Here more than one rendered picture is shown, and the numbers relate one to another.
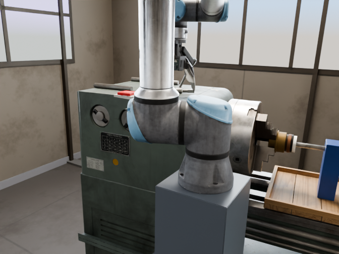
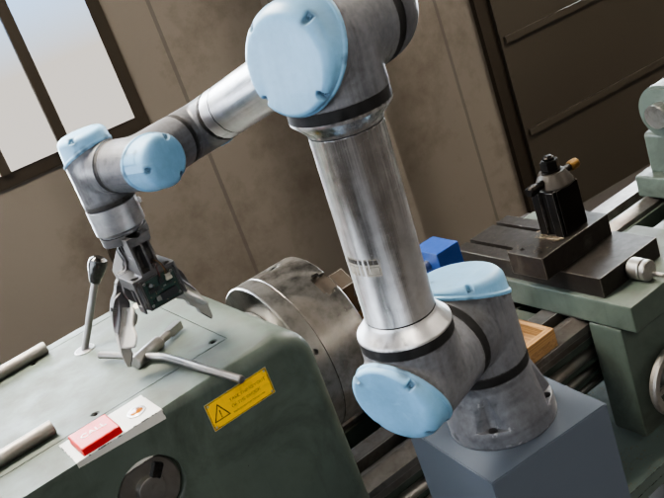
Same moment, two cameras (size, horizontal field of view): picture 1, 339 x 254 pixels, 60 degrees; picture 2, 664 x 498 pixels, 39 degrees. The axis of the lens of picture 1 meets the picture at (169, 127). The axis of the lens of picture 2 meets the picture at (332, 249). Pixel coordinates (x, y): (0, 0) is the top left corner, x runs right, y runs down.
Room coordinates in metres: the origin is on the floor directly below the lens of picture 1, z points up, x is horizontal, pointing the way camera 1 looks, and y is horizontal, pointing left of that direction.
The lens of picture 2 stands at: (0.19, 0.85, 1.84)
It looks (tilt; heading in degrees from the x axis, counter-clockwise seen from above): 21 degrees down; 307
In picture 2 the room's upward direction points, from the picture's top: 20 degrees counter-clockwise
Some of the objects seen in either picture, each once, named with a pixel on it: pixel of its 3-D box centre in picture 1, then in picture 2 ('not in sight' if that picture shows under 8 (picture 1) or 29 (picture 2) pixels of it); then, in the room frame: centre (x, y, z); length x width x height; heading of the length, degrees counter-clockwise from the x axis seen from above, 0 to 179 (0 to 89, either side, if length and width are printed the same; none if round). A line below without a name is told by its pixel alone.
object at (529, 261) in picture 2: not in sight; (559, 242); (0.90, -0.83, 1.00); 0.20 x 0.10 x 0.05; 65
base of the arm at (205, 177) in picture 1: (206, 164); (493, 386); (0.74, -0.10, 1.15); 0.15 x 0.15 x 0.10
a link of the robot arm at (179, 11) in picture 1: (180, 10); (148, 158); (1.10, -0.03, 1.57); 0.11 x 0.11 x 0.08; 83
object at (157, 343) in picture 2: (180, 90); (157, 343); (1.27, -0.05, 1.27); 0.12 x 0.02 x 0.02; 90
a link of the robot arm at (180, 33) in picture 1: (178, 34); (119, 215); (1.21, -0.02, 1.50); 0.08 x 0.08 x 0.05
